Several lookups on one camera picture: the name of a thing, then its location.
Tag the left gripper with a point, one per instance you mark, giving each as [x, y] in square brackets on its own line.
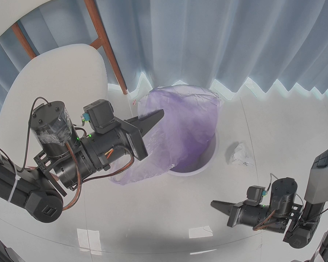
[112, 146]

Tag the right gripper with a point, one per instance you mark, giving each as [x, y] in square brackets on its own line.
[251, 214]

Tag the purple plastic bag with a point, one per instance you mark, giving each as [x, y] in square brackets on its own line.
[185, 119]

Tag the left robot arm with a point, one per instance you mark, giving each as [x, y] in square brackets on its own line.
[43, 209]

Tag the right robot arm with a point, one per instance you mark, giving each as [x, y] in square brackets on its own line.
[317, 179]

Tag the white trash bin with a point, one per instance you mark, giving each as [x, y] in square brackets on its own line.
[188, 172]

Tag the crumpled white paper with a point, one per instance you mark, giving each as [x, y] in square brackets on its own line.
[240, 154]

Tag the white cushioned wooden chair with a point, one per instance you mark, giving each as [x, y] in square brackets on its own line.
[57, 86]

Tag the pale blue curtain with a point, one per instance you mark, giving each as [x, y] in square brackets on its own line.
[207, 23]

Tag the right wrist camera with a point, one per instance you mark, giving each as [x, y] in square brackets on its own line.
[254, 195]

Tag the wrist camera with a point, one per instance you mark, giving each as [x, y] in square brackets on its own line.
[99, 116]
[254, 195]

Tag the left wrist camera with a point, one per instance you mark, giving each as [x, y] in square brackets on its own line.
[99, 116]

